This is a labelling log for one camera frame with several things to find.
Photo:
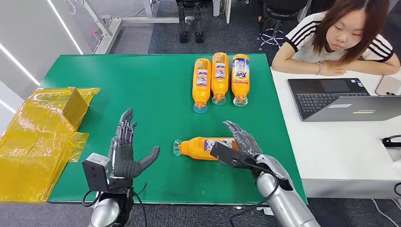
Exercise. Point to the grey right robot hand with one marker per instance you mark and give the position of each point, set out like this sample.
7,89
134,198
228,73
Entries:
246,142

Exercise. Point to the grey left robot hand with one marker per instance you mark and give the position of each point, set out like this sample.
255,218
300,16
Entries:
123,163

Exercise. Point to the orange detergent bottle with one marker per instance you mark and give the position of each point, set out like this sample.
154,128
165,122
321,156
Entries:
219,84
201,91
197,148

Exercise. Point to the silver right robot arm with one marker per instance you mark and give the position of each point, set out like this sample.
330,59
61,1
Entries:
282,200

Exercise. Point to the orange Tide label bottle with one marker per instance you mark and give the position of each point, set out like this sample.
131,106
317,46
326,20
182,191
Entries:
240,87

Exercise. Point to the white desk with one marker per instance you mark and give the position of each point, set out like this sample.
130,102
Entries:
338,150

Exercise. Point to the yellow film wrapped box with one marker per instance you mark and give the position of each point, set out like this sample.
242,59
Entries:
31,141

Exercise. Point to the grey open laptop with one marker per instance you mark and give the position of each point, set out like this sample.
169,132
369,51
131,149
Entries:
354,109

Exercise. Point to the seated person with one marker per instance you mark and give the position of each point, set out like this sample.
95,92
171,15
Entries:
307,47

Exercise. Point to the white furniture leg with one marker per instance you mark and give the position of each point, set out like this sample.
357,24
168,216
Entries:
228,9

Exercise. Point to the black stool chrome base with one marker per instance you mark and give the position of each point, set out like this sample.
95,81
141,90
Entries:
282,12

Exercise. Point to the black robot legs stand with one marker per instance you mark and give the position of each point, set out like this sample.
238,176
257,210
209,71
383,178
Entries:
181,22

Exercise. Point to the black object on desk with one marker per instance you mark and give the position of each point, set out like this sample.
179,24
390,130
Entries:
390,141

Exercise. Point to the pale smartphone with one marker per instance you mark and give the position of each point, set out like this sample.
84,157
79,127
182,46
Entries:
388,85

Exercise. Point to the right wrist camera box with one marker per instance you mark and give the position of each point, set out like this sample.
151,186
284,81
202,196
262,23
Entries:
224,153

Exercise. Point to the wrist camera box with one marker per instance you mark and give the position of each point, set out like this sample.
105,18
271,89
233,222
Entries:
224,153
95,172

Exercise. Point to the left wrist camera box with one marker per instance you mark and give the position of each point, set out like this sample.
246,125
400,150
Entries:
95,172

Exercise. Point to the white metal frame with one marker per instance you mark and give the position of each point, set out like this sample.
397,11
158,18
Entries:
106,34

